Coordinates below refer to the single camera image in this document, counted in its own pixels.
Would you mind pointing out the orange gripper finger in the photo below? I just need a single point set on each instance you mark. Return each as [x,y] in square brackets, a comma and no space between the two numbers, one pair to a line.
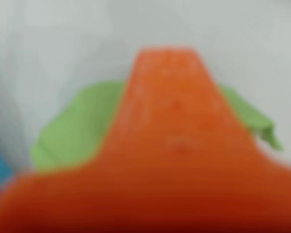
[169,145]

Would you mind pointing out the green paper wad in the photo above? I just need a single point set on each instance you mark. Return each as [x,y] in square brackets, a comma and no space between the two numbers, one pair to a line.
[70,131]

